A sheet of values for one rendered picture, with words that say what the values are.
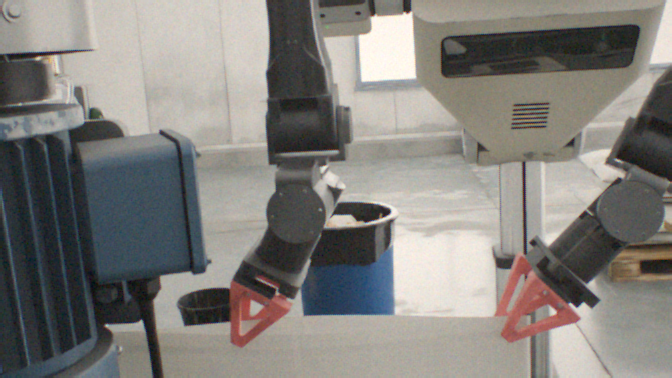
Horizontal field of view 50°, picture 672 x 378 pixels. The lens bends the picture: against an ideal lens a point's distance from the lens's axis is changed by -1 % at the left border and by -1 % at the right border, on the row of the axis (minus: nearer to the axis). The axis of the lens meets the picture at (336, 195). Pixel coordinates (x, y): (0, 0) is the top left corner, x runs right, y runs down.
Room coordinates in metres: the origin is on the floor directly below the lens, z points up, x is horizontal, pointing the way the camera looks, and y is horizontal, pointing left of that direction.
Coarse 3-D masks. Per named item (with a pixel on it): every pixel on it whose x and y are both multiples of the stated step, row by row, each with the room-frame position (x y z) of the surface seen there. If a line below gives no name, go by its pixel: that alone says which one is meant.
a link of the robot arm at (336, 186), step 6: (324, 168) 0.74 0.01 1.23; (324, 174) 0.74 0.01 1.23; (330, 174) 0.76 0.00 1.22; (324, 180) 0.72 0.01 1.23; (330, 180) 0.74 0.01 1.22; (336, 180) 0.75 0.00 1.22; (330, 186) 0.71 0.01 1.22; (336, 186) 0.74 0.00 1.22; (342, 186) 0.75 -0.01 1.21; (336, 192) 0.74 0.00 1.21; (342, 192) 0.75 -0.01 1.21; (336, 198) 0.74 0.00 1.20; (336, 204) 0.75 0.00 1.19
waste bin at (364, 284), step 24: (360, 216) 3.27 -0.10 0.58; (384, 216) 3.17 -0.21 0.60; (336, 240) 2.84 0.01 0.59; (360, 240) 2.85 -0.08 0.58; (384, 240) 2.92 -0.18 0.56; (312, 264) 2.90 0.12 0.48; (336, 264) 2.85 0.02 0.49; (360, 264) 2.86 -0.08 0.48; (384, 264) 2.93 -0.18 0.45; (312, 288) 2.92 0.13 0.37; (336, 288) 2.86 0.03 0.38; (360, 288) 2.86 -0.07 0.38; (384, 288) 2.93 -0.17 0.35; (312, 312) 2.94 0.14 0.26; (336, 312) 2.87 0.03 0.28; (360, 312) 2.87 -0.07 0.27; (384, 312) 2.93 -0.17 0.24
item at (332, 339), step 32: (256, 320) 0.79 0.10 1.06; (288, 320) 0.79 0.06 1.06; (320, 320) 0.78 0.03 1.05; (352, 320) 0.78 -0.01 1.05; (384, 320) 0.77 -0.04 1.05; (416, 320) 0.76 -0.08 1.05; (448, 320) 0.75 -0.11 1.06; (480, 320) 0.74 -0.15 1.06; (128, 352) 0.77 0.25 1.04; (160, 352) 0.76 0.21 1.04; (192, 352) 0.76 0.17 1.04; (224, 352) 0.75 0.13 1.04; (256, 352) 0.74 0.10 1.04; (288, 352) 0.73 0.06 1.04; (320, 352) 0.73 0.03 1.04; (352, 352) 0.73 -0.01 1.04; (384, 352) 0.73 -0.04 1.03; (416, 352) 0.74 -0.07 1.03; (448, 352) 0.74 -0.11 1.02; (480, 352) 0.74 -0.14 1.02; (512, 352) 0.74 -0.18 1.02
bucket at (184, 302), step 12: (216, 288) 3.36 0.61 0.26; (228, 288) 3.34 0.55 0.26; (180, 300) 3.24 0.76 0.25; (192, 300) 3.31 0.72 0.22; (204, 300) 3.34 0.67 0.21; (216, 300) 3.35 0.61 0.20; (228, 300) 3.33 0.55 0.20; (180, 312) 3.17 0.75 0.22; (192, 312) 3.08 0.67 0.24; (204, 312) 3.07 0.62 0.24; (216, 312) 3.09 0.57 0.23; (228, 312) 3.13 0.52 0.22; (192, 324) 3.11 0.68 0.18; (204, 324) 3.09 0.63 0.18
